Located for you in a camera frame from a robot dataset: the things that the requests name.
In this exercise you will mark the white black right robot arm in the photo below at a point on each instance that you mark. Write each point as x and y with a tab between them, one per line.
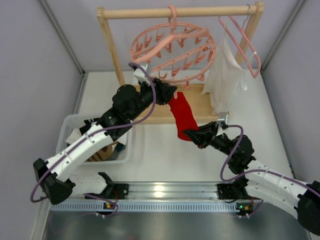
251	178

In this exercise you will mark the wooden clothes rack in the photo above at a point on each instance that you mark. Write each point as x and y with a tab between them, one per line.
162	115

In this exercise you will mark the white undershirt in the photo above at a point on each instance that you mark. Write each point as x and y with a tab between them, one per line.
225	79

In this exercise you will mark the brown striped sock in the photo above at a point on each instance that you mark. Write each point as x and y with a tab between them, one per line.
103	154

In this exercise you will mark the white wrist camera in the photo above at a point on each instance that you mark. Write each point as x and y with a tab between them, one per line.
223	118
142	72

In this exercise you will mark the pink round clip hanger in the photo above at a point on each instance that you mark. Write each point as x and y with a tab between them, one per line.
177	52

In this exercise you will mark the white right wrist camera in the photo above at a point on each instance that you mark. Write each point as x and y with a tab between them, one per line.
223	118

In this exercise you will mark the black sock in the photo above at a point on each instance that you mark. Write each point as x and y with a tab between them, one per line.
87	125

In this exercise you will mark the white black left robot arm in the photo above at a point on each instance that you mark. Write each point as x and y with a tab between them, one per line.
56	175

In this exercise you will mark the pink clothes hanger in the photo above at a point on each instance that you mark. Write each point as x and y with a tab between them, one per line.
246	53

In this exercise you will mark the white plastic laundry basket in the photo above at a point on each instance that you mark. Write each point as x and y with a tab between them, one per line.
76	121

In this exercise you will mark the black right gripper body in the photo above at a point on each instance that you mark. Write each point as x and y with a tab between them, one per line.
210	135

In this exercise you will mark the aluminium mounting rail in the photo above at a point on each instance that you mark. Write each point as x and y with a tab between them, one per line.
164	197

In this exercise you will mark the white ankle sock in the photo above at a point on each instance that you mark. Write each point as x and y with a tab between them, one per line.
74	136

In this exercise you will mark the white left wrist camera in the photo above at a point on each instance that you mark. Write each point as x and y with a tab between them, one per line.
142	72

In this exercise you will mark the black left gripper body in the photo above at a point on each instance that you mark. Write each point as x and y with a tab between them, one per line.
158	90

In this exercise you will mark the dark green christmas sock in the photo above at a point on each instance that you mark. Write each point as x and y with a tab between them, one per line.
118	148

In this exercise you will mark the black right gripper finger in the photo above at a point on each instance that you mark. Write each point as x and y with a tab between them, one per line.
211	127
201	139

